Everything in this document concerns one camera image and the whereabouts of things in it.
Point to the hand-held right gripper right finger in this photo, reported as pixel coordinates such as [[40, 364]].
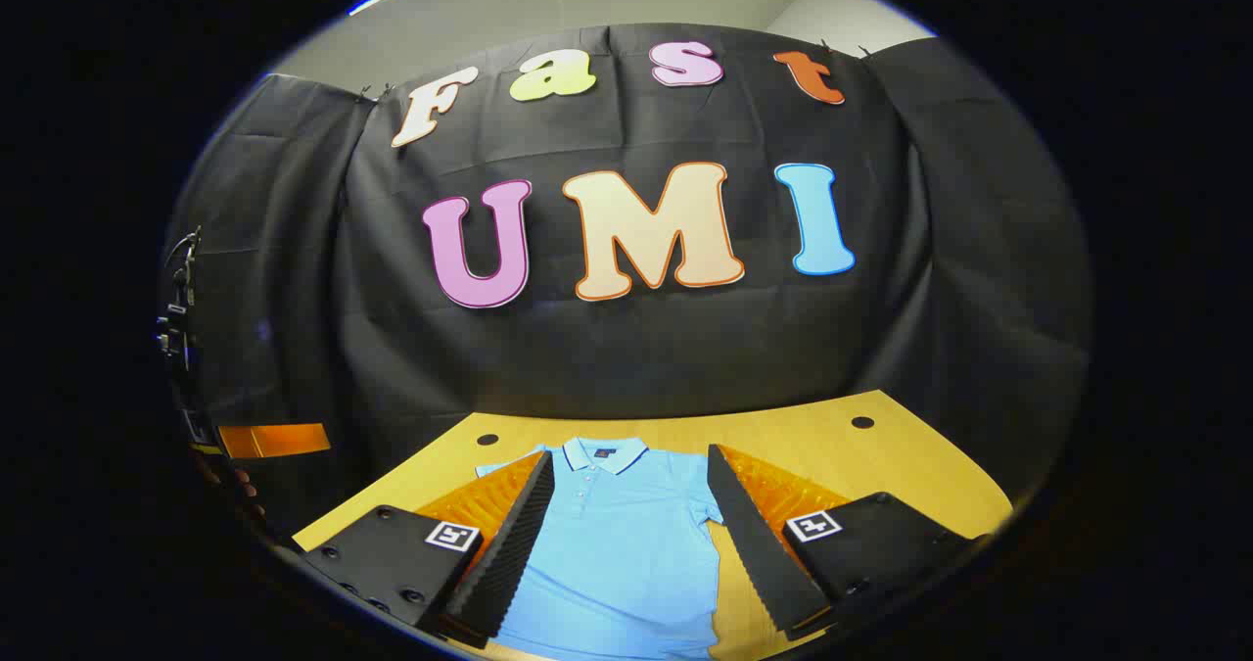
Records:
[[759, 543]]

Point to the light blue polo T-shirt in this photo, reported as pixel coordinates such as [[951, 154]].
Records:
[[617, 563]]

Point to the black backdrop cloth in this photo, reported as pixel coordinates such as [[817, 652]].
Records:
[[636, 367]]

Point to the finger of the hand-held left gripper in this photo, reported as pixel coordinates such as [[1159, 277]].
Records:
[[274, 441]]

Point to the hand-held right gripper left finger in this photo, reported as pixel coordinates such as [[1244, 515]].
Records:
[[509, 553]]

